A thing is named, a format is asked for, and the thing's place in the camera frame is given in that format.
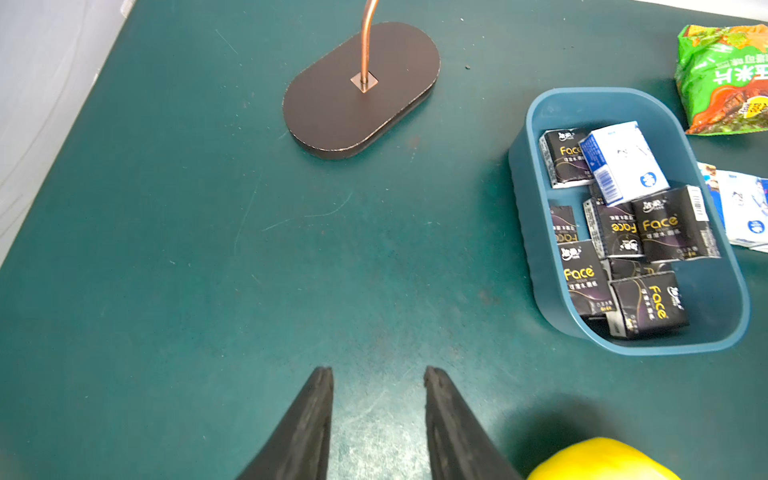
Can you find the black face tissue pack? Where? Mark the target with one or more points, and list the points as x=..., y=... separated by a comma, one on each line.
x=564, y=160
x=645, y=306
x=613, y=229
x=673, y=225
x=586, y=279

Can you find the black Face tissue pack left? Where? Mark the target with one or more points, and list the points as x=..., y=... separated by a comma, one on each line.
x=586, y=279

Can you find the black Face tissue pack back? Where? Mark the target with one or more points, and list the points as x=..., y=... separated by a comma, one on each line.
x=564, y=160

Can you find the yellow banana bunch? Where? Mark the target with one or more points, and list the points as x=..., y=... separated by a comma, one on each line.
x=601, y=458

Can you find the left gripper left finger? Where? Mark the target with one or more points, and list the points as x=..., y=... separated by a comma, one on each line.
x=299, y=446

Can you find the metal scroll stand dark base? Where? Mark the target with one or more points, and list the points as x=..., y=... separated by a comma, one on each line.
x=345, y=101

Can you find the teal plastic storage box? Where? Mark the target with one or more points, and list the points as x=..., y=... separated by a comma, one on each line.
x=714, y=291

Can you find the green snack bag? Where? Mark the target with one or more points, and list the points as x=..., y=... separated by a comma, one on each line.
x=721, y=78

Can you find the black Face tissue pack middle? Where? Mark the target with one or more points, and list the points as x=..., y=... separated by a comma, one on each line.
x=613, y=229

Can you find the white blue tissue pack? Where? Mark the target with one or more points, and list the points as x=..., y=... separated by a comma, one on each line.
x=622, y=163

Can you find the black Face tissue pack front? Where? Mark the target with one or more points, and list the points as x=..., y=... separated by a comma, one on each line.
x=645, y=306

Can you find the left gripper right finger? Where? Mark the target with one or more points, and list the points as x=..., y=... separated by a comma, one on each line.
x=458, y=446

